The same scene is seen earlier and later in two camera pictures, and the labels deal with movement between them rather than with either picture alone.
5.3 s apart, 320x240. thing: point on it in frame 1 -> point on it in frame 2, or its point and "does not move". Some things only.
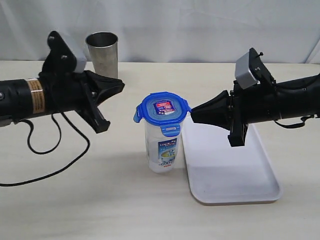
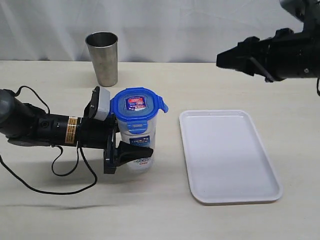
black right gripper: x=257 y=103 -> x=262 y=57
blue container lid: x=166 y=109 -> x=136 y=106
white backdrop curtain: x=168 y=31 does not move
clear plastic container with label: x=163 y=151 -> x=147 y=139
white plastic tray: x=217 y=172 does not move
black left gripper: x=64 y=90 -> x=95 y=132
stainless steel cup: x=103 y=47 does not move
